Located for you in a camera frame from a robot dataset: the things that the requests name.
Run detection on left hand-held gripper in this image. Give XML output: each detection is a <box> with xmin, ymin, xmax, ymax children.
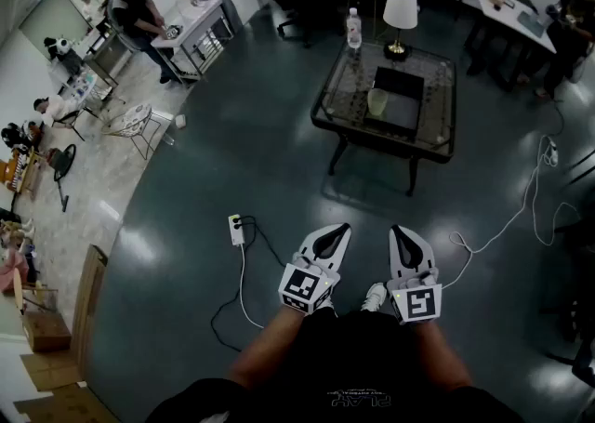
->
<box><xmin>277</xmin><ymin>223</ymin><xmax>352</xmax><ymax>316</ymax></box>

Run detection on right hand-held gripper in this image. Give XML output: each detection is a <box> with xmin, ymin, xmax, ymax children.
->
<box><xmin>386</xmin><ymin>224</ymin><xmax>443</xmax><ymax>326</ymax></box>

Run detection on pale green cup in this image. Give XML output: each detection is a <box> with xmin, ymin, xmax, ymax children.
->
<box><xmin>366</xmin><ymin>87</ymin><xmax>390</xmax><ymax>118</ymax></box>

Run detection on black tray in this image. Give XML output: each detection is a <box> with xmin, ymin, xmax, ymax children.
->
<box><xmin>363</xmin><ymin>66</ymin><xmax>426</xmax><ymax>139</ymax></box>

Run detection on person's right forearm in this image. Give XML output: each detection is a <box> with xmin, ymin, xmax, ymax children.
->
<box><xmin>411</xmin><ymin>320</ymin><xmax>474</xmax><ymax>393</ymax></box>

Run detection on person's left forearm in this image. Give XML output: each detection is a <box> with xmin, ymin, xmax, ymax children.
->
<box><xmin>226</xmin><ymin>307</ymin><xmax>311</xmax><ymax>390</ymax></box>

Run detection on person's right white shoe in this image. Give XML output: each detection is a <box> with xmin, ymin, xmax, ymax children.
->
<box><xmin>361</xmin><ymin>282</ymin><xmax>389</xmax><ymax>313</ymax></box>

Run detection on white power strip with plugs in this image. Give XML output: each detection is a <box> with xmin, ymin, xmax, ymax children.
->
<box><xmin>228</xmin><ymin>214</ymin><xmax>247</xmax><ymax>247</ymax></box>

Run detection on person's black clothing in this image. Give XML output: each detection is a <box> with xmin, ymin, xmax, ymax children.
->
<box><xmin>145</xmin><ymin>308</ymin><xmax>527</xmax><ymax>423</ymax></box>

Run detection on glass coffee table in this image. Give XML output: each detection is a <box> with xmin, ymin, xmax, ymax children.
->
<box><xmin>310</xmin><ymin>39</ymin><xmax>458</xmax><ymax>198</ymax></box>

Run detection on clear water bottle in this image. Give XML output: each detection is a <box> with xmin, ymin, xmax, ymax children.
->
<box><xmin>346</xmin><ymin>7</ymin><xmax>364</xmax><ymax>52</ymax></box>

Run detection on upright cardboard panel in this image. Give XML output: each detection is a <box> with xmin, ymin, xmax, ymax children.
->
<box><xmin>71</xmin><ymin>244</ymin><xmax>110</xmax><ymax>381</ymax></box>

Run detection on white shade table lamp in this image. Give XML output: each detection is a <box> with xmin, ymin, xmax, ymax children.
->
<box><xmin>381</xmin><ymin>0</ymin><xmax>419</xmax><ymax>62</ymax></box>

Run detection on white desk with black legs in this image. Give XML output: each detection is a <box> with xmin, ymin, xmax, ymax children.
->
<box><xmin>468</xmin><ymin>0</ymin><xmax>558</xmax><ymax>88</ymax></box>

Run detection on grey laptop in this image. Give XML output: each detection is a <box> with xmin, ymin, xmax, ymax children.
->
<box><xmin>516</xmin><ymin>10</ymin><xmax>547</xmax><ymax>39</ymax></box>

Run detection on black floor fan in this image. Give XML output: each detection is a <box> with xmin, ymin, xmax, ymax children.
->
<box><xmin>47</xmin><ymin>142</ymin><xmax>78</xmax><ymax>214</ymax></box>

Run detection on grey metal desk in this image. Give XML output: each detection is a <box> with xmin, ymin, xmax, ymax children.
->
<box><xmin>82</xmin><ymin>29</ymin><xmax>141</xmax><ymax>88</ymax></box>

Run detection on cardboard box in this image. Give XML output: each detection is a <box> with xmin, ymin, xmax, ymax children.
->
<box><xmin>20</xmin><ymin>311</ymin><xmax>72</xmax><ymax>353</ymax></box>

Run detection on small patterned table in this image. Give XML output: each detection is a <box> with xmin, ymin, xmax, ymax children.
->
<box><xmin>68</xmin><ymin>71</ymin><xmax>99</xmax><ymax>102</ymax></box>

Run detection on wooden stool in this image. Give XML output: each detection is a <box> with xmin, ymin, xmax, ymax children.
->
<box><xmin>12</xmin><ymin>266</ymin><xmax>60</xmax><ymax>316</ymax></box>

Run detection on flat cardboard sheets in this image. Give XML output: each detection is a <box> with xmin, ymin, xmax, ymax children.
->
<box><xmin>12</xmin><ymin>350</ymin><xmax>120</xmax><ymax>423</ymax></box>

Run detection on wooden rack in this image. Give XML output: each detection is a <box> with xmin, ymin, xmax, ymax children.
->
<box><xmin>0</xmin><ymin>148</ymin><xmax>46</xmax><ymax>203</ymax></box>

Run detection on pink bag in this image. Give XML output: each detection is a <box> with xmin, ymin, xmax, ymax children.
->
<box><xmin>0</xmin><ymin>247</ymin><xmax>30</xmax><ymax>295</ymax></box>

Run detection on black cable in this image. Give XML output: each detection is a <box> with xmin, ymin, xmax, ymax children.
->
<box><xmin>210</xmin><ymin>215</ymin><xmax>287</xmax><ymax>353</ymax></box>

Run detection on short white cable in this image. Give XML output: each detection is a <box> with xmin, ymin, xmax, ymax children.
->
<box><xmin>238</xmin><ymin>244</ymin><xmax>266</xmax><ymax>331</ymax></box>

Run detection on long white cable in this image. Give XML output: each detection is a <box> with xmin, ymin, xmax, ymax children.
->
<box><xmin>447</xmin><ymin>135</ymin><xmax>583</xmax><ymax>293</ymax></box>

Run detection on patterned wire chair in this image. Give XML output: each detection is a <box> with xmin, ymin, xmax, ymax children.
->
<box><xmin>101</xmin><ymin>102</ymin><xmax>163</xmax><ymax>162</ymax></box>

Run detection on white table with metal frame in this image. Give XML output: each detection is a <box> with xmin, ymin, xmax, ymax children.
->
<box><xmin>150</xmin><ymin>0</ymin><xmax>234</xmax><ymax>88</ymax></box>

